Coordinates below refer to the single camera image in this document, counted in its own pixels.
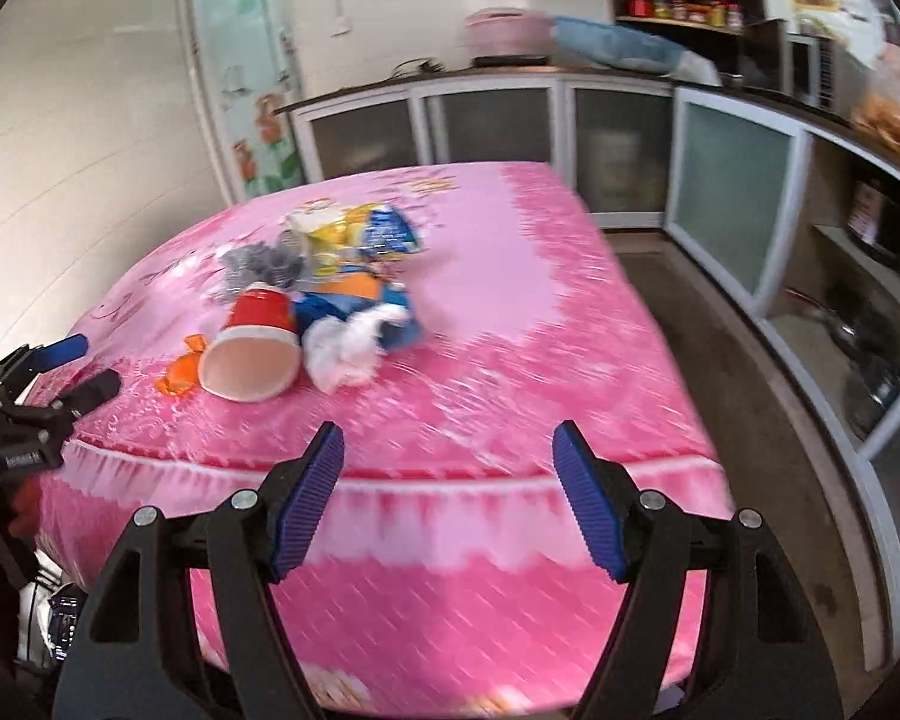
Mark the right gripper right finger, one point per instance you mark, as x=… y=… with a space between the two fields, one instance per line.
x=605 y=503

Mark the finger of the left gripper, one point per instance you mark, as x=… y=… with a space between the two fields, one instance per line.
x=47 y=358
x=89 y=395

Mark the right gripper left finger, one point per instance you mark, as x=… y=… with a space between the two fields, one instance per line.
x=296 y=493

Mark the orange wrapper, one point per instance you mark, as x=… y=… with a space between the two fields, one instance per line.
x=182 y=376

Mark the red paper noodle cup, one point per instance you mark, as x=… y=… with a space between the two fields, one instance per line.
x=257 y=355

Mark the white tissue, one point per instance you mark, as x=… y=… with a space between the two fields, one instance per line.
x=347 y=353

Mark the white kitchen cabinet run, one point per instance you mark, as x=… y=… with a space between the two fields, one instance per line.
x=760 y=195

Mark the pink floral tablecloth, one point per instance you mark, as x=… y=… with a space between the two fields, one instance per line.
x=448 y=574

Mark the blue orange snack bag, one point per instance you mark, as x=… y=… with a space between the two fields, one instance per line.
x=358 y=292

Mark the grey mesh cloth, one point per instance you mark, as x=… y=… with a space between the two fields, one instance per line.
x=278 y=265

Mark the blue yellow snack bag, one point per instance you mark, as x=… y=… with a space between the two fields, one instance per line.
x=336 y=234

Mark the floral glass door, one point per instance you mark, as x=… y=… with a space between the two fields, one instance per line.
x=243 y=70

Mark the blue folded cloth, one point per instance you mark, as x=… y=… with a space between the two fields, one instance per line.
x=616 y=46

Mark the microwave oven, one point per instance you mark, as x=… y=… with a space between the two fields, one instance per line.
x=825 y=74

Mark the pink plastic basin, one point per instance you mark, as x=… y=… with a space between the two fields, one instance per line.
x=508 y=32

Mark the bag of oranges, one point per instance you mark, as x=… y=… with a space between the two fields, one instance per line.
x=878 y=111

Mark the dark wooden spice shelf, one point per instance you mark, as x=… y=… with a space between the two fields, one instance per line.
x=714 y=29

